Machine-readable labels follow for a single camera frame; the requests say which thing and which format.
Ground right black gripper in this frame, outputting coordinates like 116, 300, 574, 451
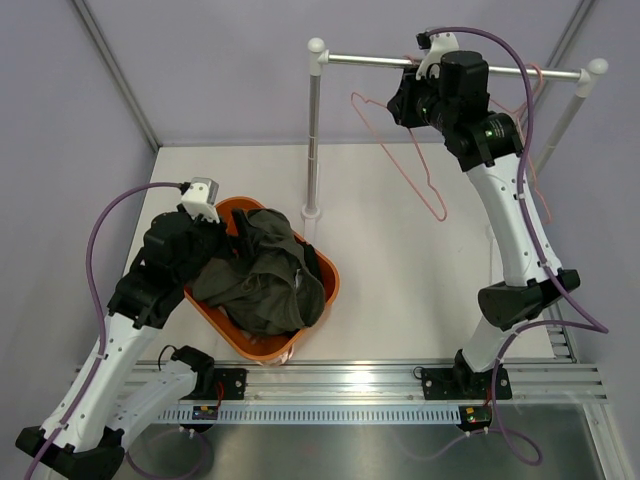
387, 65, 455, 135

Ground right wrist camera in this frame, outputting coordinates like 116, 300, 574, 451
415, 31, 459, 80

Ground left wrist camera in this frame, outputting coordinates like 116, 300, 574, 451
180, 177, 220, 223

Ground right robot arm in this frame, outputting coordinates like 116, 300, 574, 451
387, 51, 580, 400

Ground orange plastic laundry basket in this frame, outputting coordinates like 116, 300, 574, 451
185, 196, 340, 365

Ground olive green shorts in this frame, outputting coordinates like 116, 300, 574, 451
191, 208, 326, 336

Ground white slotted cable duct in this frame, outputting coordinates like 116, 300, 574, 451
155, 404, 461, 425

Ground black shorts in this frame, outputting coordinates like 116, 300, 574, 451
295, 241, 323, 284

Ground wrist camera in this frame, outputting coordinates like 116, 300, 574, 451
180, 177, 220, 223
415, 31, 459, 80

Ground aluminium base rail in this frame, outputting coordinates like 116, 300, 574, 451
200, 362, 607, 404

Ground white metal clothes rack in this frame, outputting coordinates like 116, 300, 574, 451
301, 38, 609, 241

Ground pink wire hanger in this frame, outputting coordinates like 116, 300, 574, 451
350, 54, 447, 222
487, 62, 554, 224

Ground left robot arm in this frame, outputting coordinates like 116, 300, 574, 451
16, 210, 234, 479

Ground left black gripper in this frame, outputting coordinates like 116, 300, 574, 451
175, 205, 264, 284

